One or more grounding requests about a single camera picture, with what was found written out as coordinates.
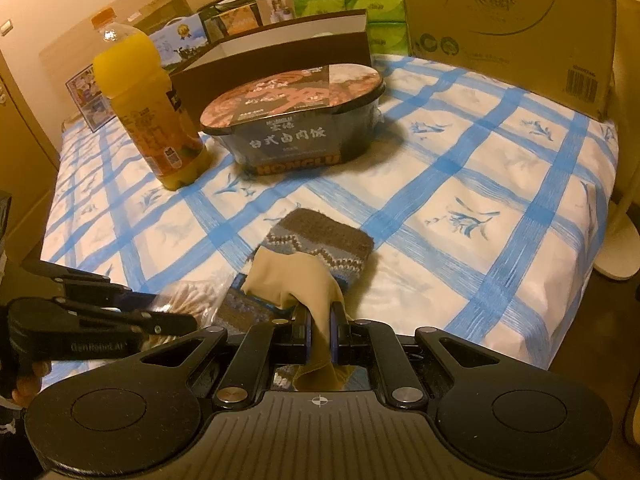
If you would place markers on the dark instant rice bowl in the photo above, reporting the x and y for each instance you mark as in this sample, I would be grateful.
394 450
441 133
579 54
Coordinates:
295 135

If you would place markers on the person's left hand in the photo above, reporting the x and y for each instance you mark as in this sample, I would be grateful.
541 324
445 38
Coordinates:
30 382

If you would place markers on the beige nylon stocking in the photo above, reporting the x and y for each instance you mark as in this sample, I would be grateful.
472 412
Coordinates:
295 280

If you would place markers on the blue checked white sheet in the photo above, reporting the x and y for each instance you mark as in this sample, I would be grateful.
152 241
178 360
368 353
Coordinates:
450 185

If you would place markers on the wooden cabinet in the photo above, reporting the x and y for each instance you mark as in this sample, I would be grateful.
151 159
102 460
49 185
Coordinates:
25 135

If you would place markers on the large printed cardboard box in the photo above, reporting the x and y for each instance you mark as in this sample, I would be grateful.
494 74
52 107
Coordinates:
500 25

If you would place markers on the stack of green tissue packs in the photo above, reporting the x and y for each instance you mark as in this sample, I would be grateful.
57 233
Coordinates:
350 0

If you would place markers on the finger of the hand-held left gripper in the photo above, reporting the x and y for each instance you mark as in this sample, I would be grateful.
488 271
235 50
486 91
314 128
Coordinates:
100 285
125 317

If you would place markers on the white stand base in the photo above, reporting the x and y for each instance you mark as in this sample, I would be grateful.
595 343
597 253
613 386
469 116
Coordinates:
615 255

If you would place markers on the blue printed picture box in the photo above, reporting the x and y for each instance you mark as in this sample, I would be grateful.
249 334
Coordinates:
87 90

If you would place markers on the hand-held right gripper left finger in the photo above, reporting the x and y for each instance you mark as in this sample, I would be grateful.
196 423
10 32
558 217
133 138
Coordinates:
300 335

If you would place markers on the blue white milk carton box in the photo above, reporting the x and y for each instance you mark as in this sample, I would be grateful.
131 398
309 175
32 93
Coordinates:
182 35

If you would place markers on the brown blue knit sock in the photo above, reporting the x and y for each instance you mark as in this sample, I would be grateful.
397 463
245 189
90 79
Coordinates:
325 240

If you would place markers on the wall switch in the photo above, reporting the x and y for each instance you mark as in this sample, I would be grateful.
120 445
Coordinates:
5 27

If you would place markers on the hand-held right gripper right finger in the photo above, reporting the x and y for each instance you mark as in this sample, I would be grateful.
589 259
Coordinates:
345 335

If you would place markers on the orange juice bottle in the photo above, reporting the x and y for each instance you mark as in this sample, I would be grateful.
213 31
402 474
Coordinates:
145 120

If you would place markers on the clear plastic packet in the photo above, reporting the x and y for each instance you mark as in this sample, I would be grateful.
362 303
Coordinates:
195 295

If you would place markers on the plain brown cardboard box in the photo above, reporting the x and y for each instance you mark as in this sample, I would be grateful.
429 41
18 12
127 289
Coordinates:
160 7

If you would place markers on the brown cardboard box white inside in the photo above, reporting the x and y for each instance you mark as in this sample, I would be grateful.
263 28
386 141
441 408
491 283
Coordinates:
280 50

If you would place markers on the small white photo box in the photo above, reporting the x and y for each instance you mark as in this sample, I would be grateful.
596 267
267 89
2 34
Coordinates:
277 7

